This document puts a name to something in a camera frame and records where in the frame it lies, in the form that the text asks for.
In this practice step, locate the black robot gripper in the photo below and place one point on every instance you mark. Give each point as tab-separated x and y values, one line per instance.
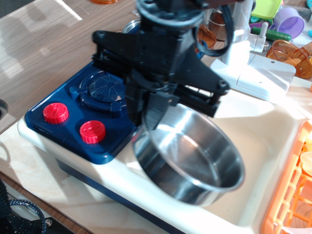
159	70

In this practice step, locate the stainless steel pan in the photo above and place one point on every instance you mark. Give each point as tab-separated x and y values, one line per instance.
188	157

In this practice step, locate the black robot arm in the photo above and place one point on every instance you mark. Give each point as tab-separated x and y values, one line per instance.
182	15

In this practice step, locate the blue toy stove top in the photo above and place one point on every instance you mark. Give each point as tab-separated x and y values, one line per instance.
91	94

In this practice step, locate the red right stove knob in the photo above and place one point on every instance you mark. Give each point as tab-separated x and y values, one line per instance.
92	132

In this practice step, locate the red stove knob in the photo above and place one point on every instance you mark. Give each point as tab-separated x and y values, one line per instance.
92	132
55	113

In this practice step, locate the steel pot behind stove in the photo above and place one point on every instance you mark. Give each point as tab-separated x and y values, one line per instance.
131	27

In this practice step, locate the red left stove knob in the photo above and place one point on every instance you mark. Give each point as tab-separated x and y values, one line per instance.
55	113

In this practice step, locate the cream toy sink unit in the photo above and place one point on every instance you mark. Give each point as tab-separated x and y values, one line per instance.
265	135

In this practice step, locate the orange transparent pot lid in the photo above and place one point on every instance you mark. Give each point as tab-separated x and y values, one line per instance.
205	40

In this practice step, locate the white grey toy faucet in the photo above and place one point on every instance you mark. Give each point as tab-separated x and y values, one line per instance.
245	69

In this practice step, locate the tall steel pot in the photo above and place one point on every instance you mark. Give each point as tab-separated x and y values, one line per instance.
215	23

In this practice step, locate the green toy cucumber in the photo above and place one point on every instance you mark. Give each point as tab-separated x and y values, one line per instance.
271	34

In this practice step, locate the lime green plastic tray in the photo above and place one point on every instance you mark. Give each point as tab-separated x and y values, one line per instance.
266	9

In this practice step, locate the orange transparent cup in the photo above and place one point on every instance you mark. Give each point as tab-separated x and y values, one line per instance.
299	58

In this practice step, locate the purple plastic cup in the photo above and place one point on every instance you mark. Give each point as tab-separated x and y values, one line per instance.
288	21

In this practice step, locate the orange dish rack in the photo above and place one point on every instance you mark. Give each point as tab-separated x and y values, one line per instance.
291	206

